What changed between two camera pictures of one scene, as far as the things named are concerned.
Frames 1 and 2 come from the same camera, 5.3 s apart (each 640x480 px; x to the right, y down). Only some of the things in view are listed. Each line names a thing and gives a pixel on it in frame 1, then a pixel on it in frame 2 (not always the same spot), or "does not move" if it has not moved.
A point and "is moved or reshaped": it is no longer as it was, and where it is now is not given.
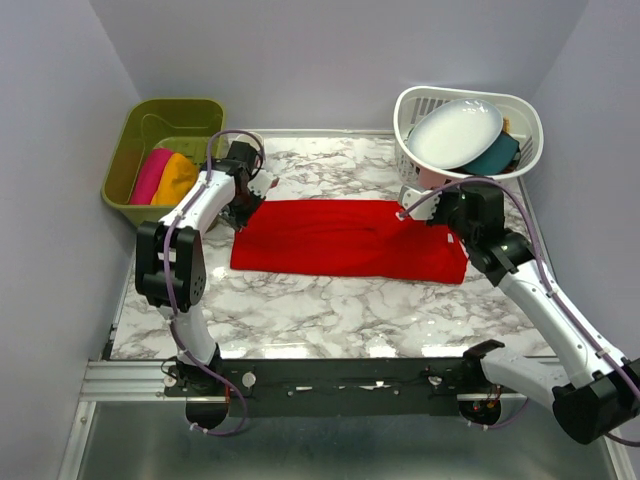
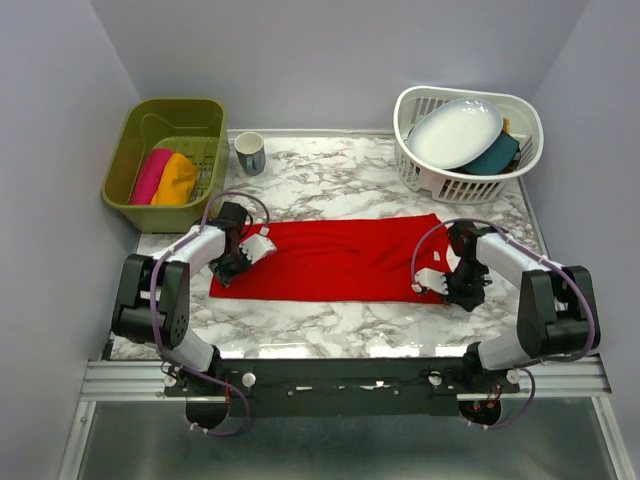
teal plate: (498, 159) does not move
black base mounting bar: (337, 387) does not move
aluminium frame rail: (146, 380) does not move
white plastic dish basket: (525, 116) does not move
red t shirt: (360, 240) is moved or reshaped
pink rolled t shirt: (149, 177) does not move
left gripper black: (240, 220) to (225, 278)
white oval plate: (455, 133) does not move
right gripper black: (445, 195) to (466, 301)
